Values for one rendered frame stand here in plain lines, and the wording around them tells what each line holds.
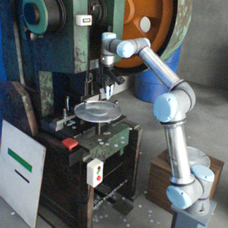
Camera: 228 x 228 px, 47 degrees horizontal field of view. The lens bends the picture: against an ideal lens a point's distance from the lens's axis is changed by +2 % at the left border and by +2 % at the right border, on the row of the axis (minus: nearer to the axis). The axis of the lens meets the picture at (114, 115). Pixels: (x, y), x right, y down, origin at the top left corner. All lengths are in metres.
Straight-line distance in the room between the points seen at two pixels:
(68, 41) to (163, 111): 0.57
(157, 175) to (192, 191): 0.69
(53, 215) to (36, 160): 0.45
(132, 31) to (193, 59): 3.12
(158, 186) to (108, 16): 1.21
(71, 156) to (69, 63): 0.47
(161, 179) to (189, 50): 3.23
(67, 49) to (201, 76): 3.68
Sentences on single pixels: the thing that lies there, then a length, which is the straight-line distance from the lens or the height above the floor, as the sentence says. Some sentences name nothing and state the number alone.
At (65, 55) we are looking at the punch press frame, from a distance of 1.37.
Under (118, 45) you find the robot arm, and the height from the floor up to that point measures 1.21.
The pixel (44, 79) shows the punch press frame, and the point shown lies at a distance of 1.62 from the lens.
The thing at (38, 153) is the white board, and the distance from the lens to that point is 1.67.
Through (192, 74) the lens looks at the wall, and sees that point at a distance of 4.85.
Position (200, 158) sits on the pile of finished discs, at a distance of 2.00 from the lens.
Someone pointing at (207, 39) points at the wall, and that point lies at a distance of 4.68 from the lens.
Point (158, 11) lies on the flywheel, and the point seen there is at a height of 1.34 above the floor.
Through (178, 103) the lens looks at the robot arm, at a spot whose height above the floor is 1.04.
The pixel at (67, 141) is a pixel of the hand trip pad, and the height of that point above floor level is 0.76.
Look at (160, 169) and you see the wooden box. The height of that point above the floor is 0.32.
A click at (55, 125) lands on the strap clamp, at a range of 1.52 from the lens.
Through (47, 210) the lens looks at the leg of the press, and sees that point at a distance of 2.00.
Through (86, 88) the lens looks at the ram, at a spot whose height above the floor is 0.93.
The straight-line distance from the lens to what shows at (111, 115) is 1.53.
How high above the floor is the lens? 1.47
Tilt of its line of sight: 27 degrees down
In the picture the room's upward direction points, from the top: 4 degrees clockwise
